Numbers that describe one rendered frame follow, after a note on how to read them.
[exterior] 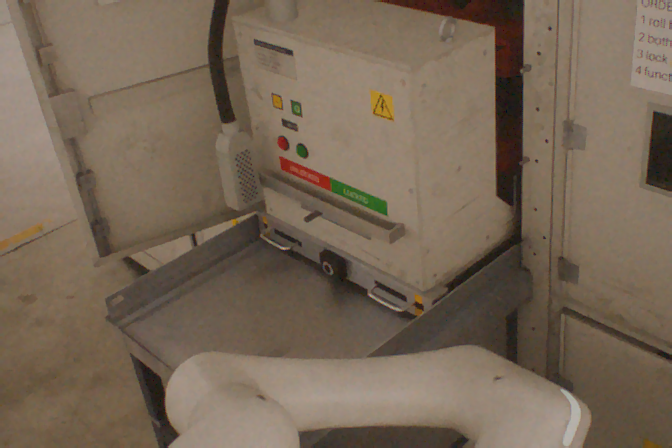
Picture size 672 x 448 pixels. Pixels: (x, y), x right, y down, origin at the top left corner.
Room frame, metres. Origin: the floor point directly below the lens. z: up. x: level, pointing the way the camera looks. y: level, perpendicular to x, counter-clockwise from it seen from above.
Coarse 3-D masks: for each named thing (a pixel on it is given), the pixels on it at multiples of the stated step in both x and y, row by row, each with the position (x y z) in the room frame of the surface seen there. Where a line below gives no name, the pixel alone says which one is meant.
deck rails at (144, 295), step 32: (256, 224) 1.72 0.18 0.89; (192, 256) 1.60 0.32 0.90; (224, 256) 1.65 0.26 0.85; (512, 256) 1.45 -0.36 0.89; (128, 288) 1.50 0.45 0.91; (160, 288) 1.54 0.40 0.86; (480, 288) 1.38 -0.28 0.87; (128, 320) 1.46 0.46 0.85; (416, 320) 1.26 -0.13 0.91; (448, 320) 1.32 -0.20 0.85; (384, 352) 1.20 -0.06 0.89
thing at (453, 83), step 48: (336, 0) 1.73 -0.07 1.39; (336, 48) 1.46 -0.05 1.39; (384, 48) 1.43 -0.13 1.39; (432, 48) 1.40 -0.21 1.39; (480, 48) 1.44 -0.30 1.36; (432, 96) 1.35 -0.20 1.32; (480, 96) 1.44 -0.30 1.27; (432, 144) 1.35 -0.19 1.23; (480, 144) 1.44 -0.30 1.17; (432, 192) 1.35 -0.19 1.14; (480, 192) 1.43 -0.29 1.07; (432, 240) 1.34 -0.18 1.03; (480, 240) 1.43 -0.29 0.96
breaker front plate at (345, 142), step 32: (256, 32) 1.64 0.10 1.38; (256, 64) 1.66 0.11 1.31; (320, 64) 1.50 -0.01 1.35; (352, 64) 1.43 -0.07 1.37; (384, 64) 1.37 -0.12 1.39; (256, 96) 1.67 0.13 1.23; (288, 96) 1.59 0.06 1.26; (320, 96) 1.51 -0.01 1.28; (352, 96) 1.44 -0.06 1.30; (256, 128) 1.68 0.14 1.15; (288, 128) 1.60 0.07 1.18; (320, 128) 1.52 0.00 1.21; (352, 128) 1.45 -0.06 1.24; (384, 128) 1.38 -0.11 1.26; (320, 160) 1.53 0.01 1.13; (352, 160) 1.45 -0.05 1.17; (384, 160) 1.39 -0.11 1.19; (320, 192) 1.54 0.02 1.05; (384, 192) 1.39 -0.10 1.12; (416, 192) 1.33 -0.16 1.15; (320, 224) 1.55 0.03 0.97; (384, 224) 1.40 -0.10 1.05; (416, 224) 1.33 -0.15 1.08; (384, 256) 1.41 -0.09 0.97; (416, 256) 1.34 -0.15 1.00
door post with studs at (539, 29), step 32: (544, 0) 1.43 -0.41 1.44; (544, 32) 1.43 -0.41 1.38; (544, 64) 1.43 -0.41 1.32; (544, 96) 1.43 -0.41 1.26; (544, 128) 1.42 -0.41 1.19; (544, 160) 1.42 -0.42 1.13; (544, 192) 1.42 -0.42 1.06; (544, 224) 1.42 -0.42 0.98; (544, 256) 1.42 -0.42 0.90; (544, 288) 1.42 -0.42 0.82; (544, 320) 1.42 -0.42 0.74; (544, 352) 1.41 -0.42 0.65
